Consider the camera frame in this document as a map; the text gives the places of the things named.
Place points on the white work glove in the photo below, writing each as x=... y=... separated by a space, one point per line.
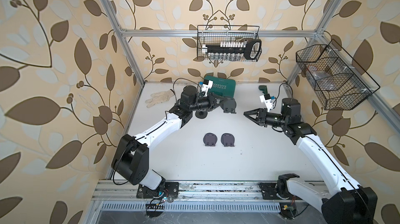
x=159 y=97

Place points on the black wire basket right wall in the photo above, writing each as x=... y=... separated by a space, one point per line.
x=339 y=81

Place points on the green black hand tool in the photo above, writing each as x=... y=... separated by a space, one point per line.
x=264 y=90

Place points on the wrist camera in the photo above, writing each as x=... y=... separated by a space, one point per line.
x=269 y=101
x=205 y=87

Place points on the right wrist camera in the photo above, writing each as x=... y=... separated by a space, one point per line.
x=269 y=101

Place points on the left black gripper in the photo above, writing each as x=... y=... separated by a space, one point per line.
x=212 y=101

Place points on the black wire basket wall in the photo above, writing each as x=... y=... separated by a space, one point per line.
x=214 y=34
x=339 y=81

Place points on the black wire basket back wall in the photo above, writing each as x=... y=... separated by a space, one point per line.
x=214 y=34

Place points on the black socket set holder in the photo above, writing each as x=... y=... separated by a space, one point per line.
x=248 y=50

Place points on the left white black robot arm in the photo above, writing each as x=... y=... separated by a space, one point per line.
x=132 y=157

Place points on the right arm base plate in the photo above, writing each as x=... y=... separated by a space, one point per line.
x=269 y=192

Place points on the purple phone stand front right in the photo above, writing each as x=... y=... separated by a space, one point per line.
x=227 y=140

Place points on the clear plastic bag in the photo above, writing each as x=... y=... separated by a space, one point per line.
x=322 y=79

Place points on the green plastic tool case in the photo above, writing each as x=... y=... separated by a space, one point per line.
x=222 y=87

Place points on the purple phone stand front left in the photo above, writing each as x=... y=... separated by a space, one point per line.
x=210 y=139

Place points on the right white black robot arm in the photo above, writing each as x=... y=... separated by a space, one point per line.
x=345 y=201

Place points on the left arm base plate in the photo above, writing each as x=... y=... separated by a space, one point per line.
x=165 y=190

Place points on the purple phone stand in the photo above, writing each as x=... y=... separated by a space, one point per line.
x=227 y=140
x=210 y=139

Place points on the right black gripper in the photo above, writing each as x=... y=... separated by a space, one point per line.
x=262 y=114

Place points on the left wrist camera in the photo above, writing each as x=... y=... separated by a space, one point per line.
x=205 y=87

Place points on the black phone stand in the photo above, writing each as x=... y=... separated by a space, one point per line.
x=201 y=114
x=228 y=105

